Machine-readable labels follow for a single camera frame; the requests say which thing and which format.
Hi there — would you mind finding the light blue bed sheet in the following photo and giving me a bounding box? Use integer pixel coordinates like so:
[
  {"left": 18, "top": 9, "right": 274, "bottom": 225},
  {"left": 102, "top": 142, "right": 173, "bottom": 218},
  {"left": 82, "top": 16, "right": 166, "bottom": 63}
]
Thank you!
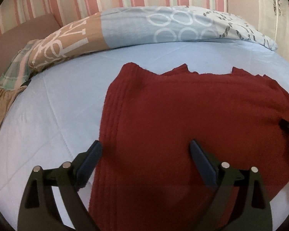
[{"left": 0, "top": 40, "right": 289, "bottom": 228}]

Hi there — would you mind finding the white wardrobe with red dots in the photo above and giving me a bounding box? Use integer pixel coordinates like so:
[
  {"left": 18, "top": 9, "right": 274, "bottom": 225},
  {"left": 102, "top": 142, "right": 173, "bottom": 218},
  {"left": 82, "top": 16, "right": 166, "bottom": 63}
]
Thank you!
[{"left": 258, "top": 0, "right": 289, "bottom": 62}]

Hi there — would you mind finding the brown headboard panel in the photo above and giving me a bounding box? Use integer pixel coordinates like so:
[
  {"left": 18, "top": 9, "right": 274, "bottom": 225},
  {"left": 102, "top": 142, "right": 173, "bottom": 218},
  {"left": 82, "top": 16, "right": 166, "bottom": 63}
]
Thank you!
[{"left": 0, "top": 14, "right": 60, "bottom": 76}]

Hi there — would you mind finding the green plaid cloth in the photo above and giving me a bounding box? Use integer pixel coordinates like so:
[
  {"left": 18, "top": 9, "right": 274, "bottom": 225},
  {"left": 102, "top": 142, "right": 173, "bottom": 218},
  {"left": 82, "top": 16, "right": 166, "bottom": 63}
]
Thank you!
[{"left": 0, "top": 39, "right": 41, "bottom": 91}]

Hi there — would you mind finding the blue and tan patterned pillow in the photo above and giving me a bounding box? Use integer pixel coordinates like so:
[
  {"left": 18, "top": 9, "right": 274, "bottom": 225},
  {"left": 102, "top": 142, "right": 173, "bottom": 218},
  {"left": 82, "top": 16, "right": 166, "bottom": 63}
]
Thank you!
[{"left": 28, "top": 6, "right": 278, "bottom": 73}]

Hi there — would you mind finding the dark red knit sweater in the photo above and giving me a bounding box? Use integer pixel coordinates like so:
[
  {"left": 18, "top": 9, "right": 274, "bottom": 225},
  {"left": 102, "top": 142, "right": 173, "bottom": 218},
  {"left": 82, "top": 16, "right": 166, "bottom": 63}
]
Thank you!
[{"left": 89, "top": 63, "right": 289, "bottom": 230}]

